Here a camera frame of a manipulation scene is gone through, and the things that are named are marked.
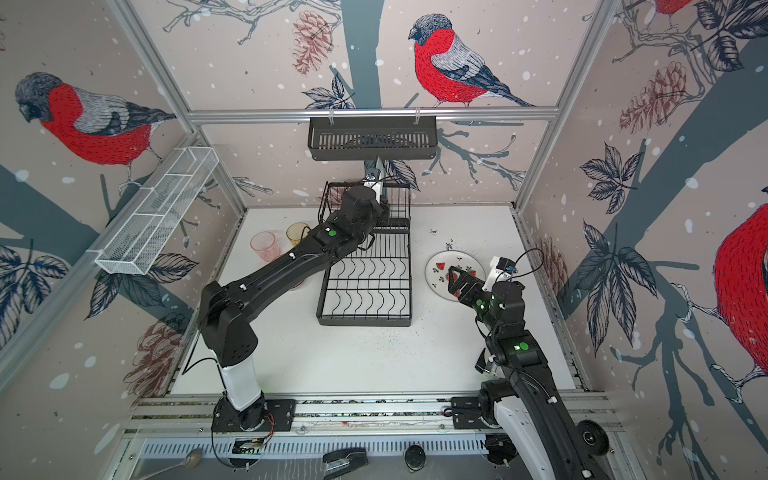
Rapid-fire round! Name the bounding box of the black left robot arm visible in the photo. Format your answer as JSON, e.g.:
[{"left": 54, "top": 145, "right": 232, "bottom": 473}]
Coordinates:
[{"left": 198, "top": 185, "right": 389, "bottom": 430}]

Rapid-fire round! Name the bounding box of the black hanging wall basket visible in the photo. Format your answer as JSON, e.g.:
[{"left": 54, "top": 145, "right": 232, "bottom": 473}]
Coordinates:
[{"left": 307, "top": 116, "right": 438, "bottom": 161}]

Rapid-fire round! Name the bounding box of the black wire dish rack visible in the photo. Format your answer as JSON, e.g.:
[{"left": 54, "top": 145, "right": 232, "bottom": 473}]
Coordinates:
[{"left": 316, "top": 181, "right": 413, "bottom": 327}]

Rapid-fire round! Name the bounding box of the white watermelon plate blue rim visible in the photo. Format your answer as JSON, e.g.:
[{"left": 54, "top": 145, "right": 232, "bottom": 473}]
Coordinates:
[{"left": 425, "top": 250, "right": 486, "bottom": 303}]

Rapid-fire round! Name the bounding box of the horizontal aluminium crossbar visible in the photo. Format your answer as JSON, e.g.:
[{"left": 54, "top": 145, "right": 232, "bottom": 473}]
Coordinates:
[{"left": 187, "top": 106, "right": 560, "bottom": 126}]

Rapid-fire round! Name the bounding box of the black round cap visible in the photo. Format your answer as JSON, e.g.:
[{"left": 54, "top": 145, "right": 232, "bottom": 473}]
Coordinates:
[{"left": 404, "top": 444, "right": 427, "bottom": 473}]

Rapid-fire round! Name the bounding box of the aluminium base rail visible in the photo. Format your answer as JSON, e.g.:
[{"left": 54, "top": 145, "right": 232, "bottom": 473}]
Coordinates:
[{"left": 128, "top": 389, "right": 619, "bottom": 460}]

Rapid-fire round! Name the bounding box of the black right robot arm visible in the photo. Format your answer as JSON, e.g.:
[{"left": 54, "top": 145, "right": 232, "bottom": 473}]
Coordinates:
[{"left": 448, "top": 266, "right": 609, "bottom": 479}]

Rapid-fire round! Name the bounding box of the pink plastic cup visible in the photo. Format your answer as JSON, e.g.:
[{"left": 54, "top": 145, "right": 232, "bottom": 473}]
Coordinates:
[{"left": 250, "top": 231, "right": 281, "bottom": 263}]

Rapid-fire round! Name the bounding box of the white mesh wall basket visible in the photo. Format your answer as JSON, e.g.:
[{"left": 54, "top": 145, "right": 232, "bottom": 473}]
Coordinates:
[{"left": 95, "top": 146, "right": 219, "bottom": 275}]

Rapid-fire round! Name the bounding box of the mint green plate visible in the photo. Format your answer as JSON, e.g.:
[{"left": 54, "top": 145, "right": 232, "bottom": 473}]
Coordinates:
[{"left": 371, "top": 181, "right": 382, "bottom": 202}]

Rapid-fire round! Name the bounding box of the yellow plastic cup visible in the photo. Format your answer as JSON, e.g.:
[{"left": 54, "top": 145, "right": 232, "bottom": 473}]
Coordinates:
[{"left": 285, "top": 222, "right": 311, "bottom": 247}]

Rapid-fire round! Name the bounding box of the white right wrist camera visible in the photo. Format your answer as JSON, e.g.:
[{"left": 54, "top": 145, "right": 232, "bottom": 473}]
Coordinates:
[{"left": 483, "top": 256, "right": 517, "bottom": 292}]

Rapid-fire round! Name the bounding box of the black stapler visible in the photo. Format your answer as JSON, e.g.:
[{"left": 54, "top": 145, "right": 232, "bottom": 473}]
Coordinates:
[{"left": 322, "top": 447, "right": 368, "bottom": 480}]

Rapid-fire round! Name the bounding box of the metal spoon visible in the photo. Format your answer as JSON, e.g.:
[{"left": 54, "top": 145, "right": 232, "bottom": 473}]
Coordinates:
[{"left": 134, "top": 448, "right": 204, "bottom": 480}]

